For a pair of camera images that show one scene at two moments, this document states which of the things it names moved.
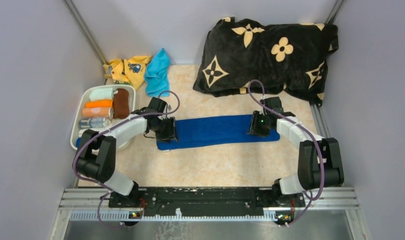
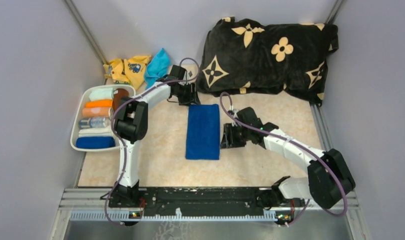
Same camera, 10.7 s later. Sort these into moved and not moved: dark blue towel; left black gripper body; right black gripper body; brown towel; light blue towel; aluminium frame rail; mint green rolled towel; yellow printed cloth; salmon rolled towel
Moved: right black gripper body; dark blue towel; left black gripper body
Not moved: salmon rolled towel; aluminium frame rail; brown towel; mint green rolled towel; light blue towel; yellow printed cloth
